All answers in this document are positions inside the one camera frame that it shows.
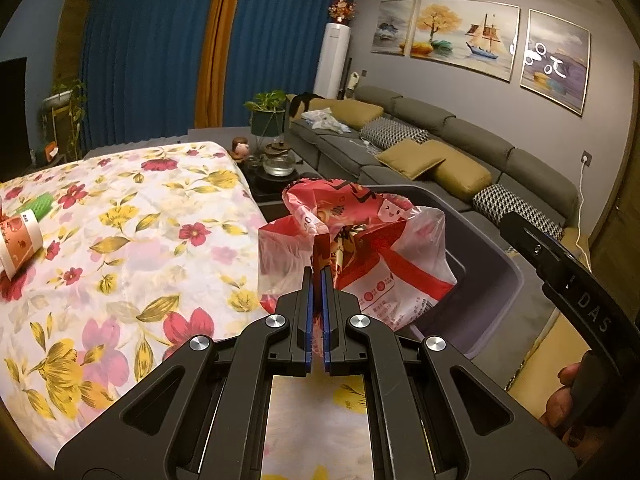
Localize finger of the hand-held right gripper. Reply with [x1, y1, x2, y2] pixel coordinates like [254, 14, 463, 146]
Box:
[499, 211, 576, 286]

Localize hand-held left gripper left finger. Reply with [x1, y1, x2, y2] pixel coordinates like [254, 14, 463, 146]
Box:
[54, 266, 317, 480]

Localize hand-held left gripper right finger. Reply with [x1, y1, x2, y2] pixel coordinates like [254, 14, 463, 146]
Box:
[320, 266, 581, 480]

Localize dark grey bin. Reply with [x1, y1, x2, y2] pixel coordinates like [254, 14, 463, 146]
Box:
[260, 182, 525, 361]

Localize red printed plastic bag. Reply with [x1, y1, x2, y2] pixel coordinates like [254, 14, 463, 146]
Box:
[257, 176, 458, 332]

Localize person's right hand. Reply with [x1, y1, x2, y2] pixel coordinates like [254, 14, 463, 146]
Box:
[544, 364, 583, 428]

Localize black white patterned cushion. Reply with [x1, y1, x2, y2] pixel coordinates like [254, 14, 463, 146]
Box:
[360, 117, 428, 151]
[472, 184, 563, 241]

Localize grey sofa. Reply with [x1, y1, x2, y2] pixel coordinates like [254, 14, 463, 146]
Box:
[287, 85, 591, 271]

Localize dark tea table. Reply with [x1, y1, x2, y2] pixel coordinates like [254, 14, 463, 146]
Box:
[235, 152, 321, 206]

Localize glass teapot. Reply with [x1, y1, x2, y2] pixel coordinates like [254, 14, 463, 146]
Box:
[260, 141, 298, 177]

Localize floral cloth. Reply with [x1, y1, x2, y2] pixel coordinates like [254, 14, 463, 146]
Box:
[0, 141, 371, 480]

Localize white clothes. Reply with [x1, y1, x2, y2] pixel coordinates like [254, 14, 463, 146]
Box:
[302, 107, 351, 135]

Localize large yellow cushion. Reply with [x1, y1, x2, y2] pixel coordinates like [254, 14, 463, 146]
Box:
[320, 100, 383, 133]

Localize leafy plant in green pot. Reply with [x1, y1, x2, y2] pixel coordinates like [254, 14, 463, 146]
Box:
[244, 91, 290, 137]

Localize black cloth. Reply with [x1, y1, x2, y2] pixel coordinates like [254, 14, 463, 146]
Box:
[287, 92, 326, 118]

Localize white handheld appliance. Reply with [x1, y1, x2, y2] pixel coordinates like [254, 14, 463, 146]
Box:
[345, 71, 368, 101]

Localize white standing air conditioner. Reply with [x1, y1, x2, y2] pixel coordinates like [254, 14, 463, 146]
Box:
[314, 22, 350, 100]

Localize blue curtain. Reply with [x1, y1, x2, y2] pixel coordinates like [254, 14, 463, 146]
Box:
[220, 0, 357, 128]
[80, 0, 221, 153]

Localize orange curtain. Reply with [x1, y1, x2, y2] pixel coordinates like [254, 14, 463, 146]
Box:
[194, 0, 243, 129]

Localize orange flower arrangement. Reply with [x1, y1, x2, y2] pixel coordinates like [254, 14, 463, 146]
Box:
[327, 0, 357, 26]

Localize red printed paper cup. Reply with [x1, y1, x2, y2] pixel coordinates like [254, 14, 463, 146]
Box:
[0, 210, 45, 281]

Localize yellow plant stand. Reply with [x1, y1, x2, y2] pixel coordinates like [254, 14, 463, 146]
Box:
[42, 105, 83, 161]

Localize trailing green potted plant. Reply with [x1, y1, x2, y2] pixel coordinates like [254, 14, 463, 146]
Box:
[41, 79, 88, 161]

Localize black television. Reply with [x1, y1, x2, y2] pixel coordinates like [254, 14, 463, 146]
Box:
[0, 57, 28, 181]

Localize brown wooden panel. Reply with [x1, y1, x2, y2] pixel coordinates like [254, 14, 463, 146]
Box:
[54, 0, 96, 91]

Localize white power cable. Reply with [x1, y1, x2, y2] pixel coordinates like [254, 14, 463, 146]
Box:
[575, 162, 593, 271]

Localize purple wall painting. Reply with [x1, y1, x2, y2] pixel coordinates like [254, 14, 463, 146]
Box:
[519, 8, 592, 118]

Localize tree and sailboat wall painting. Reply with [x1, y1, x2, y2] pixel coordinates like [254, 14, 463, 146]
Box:
[410, 0, 521, 83]

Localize grey seascape wall painting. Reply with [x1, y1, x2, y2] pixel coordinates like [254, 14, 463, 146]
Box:
[370, 0, 417, 57]

